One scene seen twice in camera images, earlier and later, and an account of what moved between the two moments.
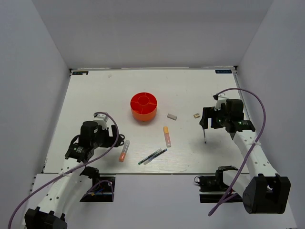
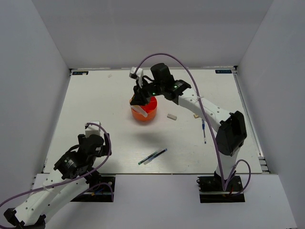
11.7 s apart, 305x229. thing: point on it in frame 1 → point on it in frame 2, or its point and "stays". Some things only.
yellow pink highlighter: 167,137 → 138,109
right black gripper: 208,112 → 139,97
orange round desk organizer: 144,106 stays
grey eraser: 172,117 stays
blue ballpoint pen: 204,137 stays
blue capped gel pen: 155,156 stays
